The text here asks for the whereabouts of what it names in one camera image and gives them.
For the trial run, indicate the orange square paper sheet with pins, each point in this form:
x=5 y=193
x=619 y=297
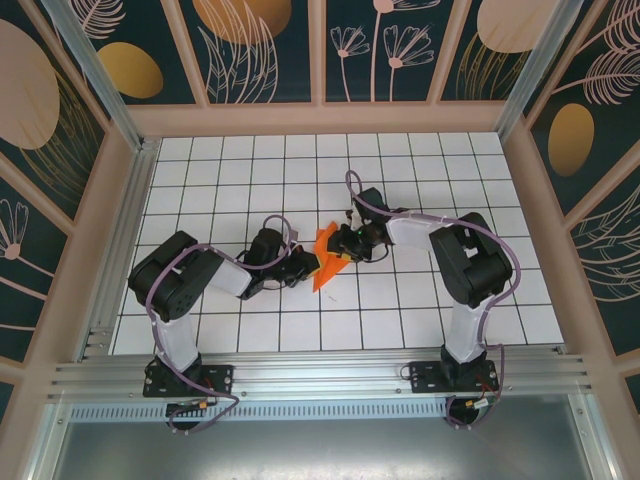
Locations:
x=327 y=272

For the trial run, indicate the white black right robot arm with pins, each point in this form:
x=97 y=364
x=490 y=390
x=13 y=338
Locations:
x=470 y=260

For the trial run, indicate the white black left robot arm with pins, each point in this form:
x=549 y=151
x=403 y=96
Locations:
x=170 y=280

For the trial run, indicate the grey metal sheet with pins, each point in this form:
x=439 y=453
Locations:
x=320 y=450

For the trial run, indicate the long aluminium mounting rail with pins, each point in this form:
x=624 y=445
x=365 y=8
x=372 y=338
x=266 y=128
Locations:
x=320 y=375

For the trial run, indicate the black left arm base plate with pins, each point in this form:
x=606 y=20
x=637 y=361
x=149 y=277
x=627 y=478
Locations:
x=220 y=380

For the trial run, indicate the aluminium side rail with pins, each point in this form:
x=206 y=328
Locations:
x=132 y=200

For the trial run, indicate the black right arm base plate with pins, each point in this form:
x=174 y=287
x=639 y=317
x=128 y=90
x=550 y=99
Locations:
x=425 y=377

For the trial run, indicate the aluminium corner post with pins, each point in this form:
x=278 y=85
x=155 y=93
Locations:
x=90 y=65
x=537 y=65

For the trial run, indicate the aluminium frame bar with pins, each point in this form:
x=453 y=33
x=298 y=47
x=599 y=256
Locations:
x=595 y=440
x=47 y=440

